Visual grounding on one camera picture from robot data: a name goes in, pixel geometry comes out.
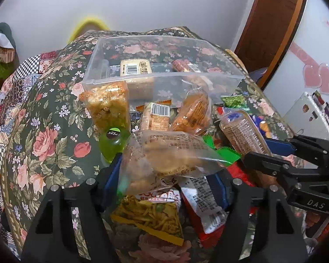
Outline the clear bag of bread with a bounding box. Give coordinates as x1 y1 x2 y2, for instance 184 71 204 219
118 130 231 196

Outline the orange puffed snack bag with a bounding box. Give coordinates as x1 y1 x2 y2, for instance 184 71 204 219
79 81 131 132

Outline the blue potato chip bag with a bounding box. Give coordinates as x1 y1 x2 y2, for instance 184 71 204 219
251 115 272 138

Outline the white box with stickers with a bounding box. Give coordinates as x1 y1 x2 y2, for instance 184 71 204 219
283 90 329 141

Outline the clear wrapped wafer pack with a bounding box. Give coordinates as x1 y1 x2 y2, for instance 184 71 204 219
219 110 272 157

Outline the green pea snack packet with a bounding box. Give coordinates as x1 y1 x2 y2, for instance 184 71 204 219
220 94 247 108

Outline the red white snack packet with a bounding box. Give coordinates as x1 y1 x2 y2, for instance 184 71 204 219
178 178 228 248

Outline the floral green bedspread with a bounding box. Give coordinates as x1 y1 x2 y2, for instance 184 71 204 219
2 27 293 262

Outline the orange biscuit bag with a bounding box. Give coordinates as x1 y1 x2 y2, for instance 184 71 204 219
169 91 211 135

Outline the yellow noodle snack bag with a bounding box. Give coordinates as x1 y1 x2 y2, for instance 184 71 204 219
110 189 184 246

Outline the orange cracker packet with barcode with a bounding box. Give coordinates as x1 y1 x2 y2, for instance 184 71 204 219
140 102 170 131

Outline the red striped packet in bin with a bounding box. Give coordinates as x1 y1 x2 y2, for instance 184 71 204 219
172 59 201 73

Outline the brown wooden door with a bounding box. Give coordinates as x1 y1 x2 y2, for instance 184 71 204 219
235 0 306 89

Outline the clear plastic storage bin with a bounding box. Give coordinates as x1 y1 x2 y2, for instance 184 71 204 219
82 35 245 110

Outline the patchwork quilt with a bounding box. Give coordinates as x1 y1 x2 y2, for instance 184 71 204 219
0 50 59 256

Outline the beige barcode packet in bin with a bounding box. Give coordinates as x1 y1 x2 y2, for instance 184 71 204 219
120 59 152 76

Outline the yellow padded headboard hoop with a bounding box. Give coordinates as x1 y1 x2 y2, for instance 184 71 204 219
68 17 110 43

